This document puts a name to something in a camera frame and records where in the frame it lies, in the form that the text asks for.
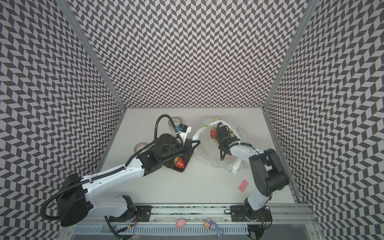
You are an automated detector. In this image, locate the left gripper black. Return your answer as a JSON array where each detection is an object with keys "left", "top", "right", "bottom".
[{"left": 161, "top": 139, "right": 202, "bottom": 164}]

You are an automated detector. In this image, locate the fake red apple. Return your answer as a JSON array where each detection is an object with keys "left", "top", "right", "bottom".
[{"left": 210, "top": 128, "right": 217, "bottom": 139}]

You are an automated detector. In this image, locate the white plastic bag lemon print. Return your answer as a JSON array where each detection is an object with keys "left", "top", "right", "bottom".
[{"left": 193, "top": 119, "right": 248, "bottom": 175}]

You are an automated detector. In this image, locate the fake red strawberry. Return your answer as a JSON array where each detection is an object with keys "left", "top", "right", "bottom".
[{"left": 174, "top": 157, "right": 185, "bottom": 170}]

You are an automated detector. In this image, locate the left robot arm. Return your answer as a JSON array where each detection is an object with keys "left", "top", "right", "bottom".
[{"left": 40, "top": 114, "right": 201, "bottom": 227}]

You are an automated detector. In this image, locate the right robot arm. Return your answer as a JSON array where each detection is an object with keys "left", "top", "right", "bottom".
[{"left": 216, "top": 122, "right": 290, "bottom": 223}]

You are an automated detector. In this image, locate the black square tray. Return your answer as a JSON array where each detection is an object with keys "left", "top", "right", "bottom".
[{"left": 164, "top": 152, "right": 193, "bottom": 173}]

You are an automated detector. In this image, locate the clear tape roll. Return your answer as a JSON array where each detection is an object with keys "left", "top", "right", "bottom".
[{"left": 168, "top": 117, "right": 183, "bottom": 131}]

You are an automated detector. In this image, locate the pink sticky note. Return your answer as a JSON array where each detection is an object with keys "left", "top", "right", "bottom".
[{"left": 238, "top": 180, "right": 249, "bottom": 193}]

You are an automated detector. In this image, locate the beige tape roll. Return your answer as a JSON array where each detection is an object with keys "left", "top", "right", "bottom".
[{"left": 134, "top": 142, "right": 148, "bottom": 153}]

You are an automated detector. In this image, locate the purple toy figure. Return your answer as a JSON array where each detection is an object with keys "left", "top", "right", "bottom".
[{"left": 204, "top": 218, "right": 223, "bottom": 239}]

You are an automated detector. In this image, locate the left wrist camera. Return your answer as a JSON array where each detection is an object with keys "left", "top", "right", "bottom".
[{"left": 177, "top": 124, "right": 192, "bottom": 141}]

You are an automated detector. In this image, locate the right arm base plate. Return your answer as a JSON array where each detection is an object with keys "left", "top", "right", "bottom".
[{"left": 230, "top": 205, "right": 273, "bottom": 223}]

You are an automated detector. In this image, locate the aluminium front rail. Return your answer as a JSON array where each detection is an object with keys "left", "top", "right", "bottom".
[{"left": 64, "top": 203, "right": 316, "bottom": 226}]

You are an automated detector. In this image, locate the pink toy on rail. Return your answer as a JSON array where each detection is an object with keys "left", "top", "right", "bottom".
[{"left": 176, "top": 219, "right": 187, "bottom": 229}]

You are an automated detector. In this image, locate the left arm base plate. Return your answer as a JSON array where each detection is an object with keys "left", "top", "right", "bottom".
[{"left": 109, "top": 205, "right": 153, "bottom": 223}]

